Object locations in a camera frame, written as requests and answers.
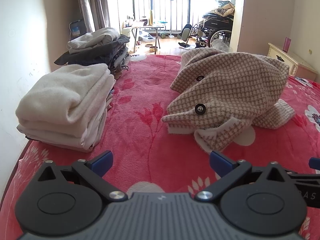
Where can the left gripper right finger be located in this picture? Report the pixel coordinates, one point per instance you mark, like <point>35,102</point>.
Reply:
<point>258,201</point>

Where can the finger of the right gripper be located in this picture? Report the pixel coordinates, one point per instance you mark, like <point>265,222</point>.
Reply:
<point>314,163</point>

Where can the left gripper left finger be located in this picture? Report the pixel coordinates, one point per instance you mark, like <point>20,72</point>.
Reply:
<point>67,200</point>

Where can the beige houndstooth knit cardigan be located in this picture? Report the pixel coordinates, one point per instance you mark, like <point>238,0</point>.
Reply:
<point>222,94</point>

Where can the folded cream white clothes stack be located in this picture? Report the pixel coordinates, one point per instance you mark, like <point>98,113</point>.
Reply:
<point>68,107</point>

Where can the folded dark grey clothes stack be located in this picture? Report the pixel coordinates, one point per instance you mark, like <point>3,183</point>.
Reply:
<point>114,54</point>

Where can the small black folding chair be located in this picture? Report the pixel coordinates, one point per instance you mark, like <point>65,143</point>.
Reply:
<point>188,31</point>

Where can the folding table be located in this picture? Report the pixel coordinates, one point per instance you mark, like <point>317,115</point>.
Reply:
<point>147,33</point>

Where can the cream bedside nightstand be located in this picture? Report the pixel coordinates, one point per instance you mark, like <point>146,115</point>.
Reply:
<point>297,66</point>

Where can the pink cup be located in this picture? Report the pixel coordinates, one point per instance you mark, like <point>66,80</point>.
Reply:
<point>286,45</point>

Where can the black wheelchair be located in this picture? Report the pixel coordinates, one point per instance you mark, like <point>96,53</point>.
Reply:
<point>216,25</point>

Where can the grey window curtain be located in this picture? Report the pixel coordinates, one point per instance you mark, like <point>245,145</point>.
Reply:
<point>95,14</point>

